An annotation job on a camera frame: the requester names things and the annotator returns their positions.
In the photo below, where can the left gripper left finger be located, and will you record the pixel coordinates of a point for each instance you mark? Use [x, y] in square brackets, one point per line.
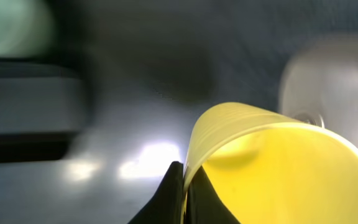
[166, 199]

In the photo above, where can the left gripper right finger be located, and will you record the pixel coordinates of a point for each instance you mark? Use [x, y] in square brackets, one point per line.
[204, 202]

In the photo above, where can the steel sink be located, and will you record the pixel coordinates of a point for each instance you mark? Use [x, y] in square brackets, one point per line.
[331, 84]

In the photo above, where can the yellow cup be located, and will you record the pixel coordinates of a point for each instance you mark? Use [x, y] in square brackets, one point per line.
[291, 174]

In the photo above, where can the green cup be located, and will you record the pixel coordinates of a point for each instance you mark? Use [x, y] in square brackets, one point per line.
[11, 28]

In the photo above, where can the black tray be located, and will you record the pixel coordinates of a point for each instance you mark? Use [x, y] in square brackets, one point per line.
[26, 105]

